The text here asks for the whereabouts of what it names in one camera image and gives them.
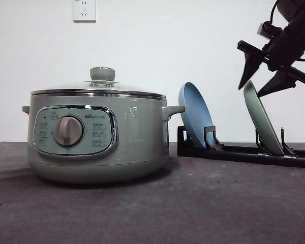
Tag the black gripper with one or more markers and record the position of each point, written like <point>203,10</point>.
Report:
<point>286,47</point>

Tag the green plate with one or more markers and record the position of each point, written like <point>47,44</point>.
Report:
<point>262,120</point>

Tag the glass pot lid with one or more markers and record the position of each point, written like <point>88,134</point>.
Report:
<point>102,84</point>

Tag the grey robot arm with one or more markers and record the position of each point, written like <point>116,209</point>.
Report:
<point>289,10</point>

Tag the blue plate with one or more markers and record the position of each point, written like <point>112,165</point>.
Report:
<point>197,115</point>

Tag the green electric steamer pot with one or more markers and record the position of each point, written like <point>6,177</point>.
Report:
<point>97,135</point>

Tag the black dish rack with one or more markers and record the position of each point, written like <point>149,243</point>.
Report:
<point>215,150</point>

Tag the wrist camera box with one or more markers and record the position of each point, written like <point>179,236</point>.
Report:
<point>269,31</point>

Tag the white wall socket left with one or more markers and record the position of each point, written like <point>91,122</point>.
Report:
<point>84,11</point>

